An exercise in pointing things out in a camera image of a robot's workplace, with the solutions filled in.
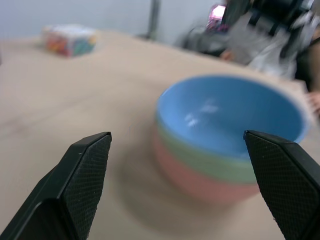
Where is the person's bare hand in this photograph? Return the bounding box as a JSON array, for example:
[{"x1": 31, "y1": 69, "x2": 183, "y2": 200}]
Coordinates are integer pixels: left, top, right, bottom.
[{"x1": 305, "y1": 91, "x2": 320, "y2": 115}]

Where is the clear box of colourful items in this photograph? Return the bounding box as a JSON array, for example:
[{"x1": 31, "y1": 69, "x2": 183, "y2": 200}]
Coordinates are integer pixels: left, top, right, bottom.
[{"x1": 39, "y1": 24, "x2": 98, "y2": 58}]

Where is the pink bowl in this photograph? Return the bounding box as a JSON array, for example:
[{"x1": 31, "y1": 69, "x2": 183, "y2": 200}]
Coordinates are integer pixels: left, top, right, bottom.
[{"x1": 152, "y1": 132, "x2": 263, "y2": 208}]

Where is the grey metal pole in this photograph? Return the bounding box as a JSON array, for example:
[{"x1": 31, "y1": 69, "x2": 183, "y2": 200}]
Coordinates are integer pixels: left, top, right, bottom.
[{"x1": 143, "y1": 0, "x2": 162, "y2": 40}]

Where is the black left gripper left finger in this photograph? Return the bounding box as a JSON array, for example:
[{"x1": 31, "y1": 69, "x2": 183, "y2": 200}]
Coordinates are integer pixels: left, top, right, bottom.
[{"x1": 0, "y1": 131, "x2": 113, "y2": 240}]

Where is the seated person in grey clothes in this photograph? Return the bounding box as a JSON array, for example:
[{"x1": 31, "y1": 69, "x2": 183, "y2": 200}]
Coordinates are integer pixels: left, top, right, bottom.
[{"x1": 172, "y1": 0, "x2": 320, "y2": 93}]

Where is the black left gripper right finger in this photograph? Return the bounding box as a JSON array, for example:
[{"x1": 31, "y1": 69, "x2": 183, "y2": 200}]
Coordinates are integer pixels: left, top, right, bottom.
[{"x1": 243, "y1": 129, "x2": 320, "y2": 240}]

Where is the blue bowl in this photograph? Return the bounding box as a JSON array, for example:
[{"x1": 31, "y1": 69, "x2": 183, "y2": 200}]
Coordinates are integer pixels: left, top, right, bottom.
[{"x1": 155, "y1": 73, "x2": 312, "y2": 161}]

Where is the green bowl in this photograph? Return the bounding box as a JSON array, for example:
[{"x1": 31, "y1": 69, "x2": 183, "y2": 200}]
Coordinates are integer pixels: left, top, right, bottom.
[{"x1": 155, "y1": 117, "x2": 258, "y2": 185}]

